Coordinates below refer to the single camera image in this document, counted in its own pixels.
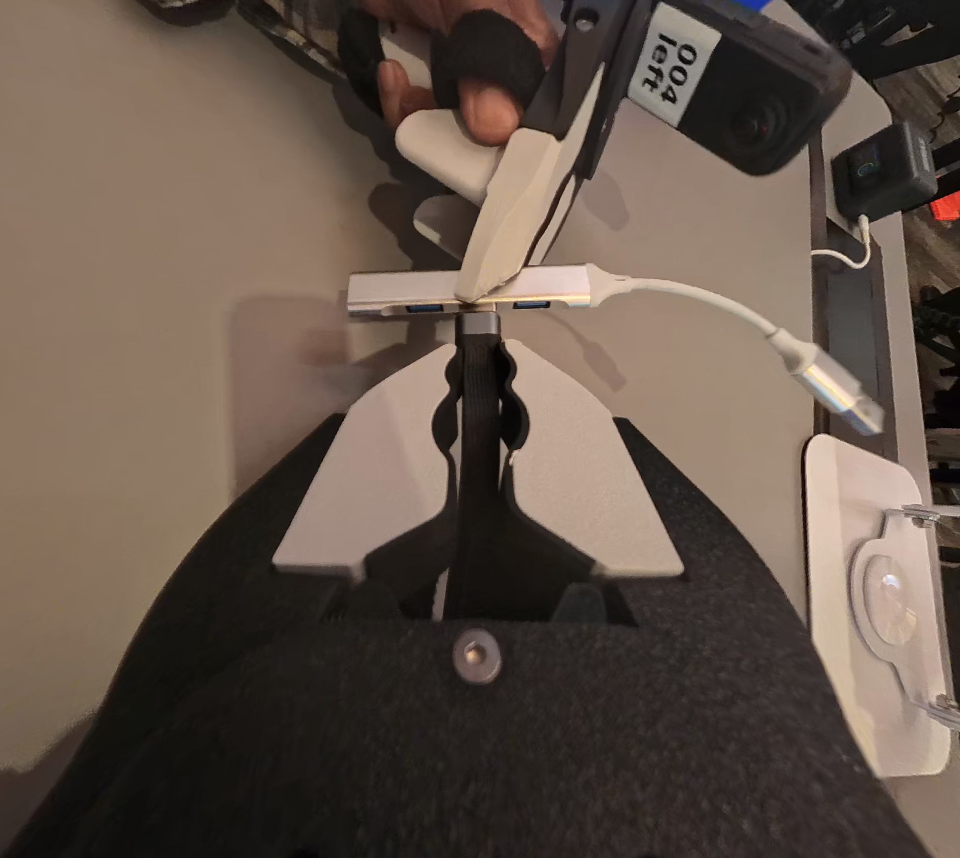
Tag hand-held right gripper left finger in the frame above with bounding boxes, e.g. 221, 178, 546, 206
271, 341, 460, 608

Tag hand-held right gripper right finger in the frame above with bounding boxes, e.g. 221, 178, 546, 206
498, 339, 685, 608

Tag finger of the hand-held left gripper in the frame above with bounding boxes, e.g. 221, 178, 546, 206
525, 74, 610, 267
453, 127, 579, 304

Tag black usb cable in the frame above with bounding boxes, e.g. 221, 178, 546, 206
442, 312, 502, 621

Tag silver usb hub white cable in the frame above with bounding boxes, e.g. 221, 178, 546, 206
347, 263, 886, 438

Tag wooden document stand white base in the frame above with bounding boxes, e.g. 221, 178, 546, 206
802, 432, 960, 778

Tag black cube camera with cable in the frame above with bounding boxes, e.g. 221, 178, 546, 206
831, 122, 939, 218

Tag white charger cable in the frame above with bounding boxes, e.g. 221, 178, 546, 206
810, 213, 875, 270

